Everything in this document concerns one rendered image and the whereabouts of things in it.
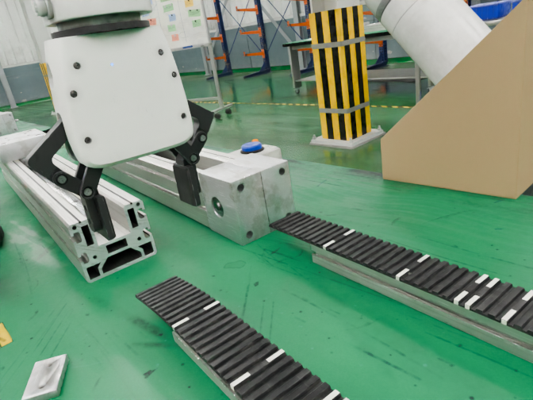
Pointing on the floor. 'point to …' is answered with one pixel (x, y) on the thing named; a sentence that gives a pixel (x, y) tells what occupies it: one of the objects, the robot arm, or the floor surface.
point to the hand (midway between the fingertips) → (147, 206)
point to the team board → (186, 33)
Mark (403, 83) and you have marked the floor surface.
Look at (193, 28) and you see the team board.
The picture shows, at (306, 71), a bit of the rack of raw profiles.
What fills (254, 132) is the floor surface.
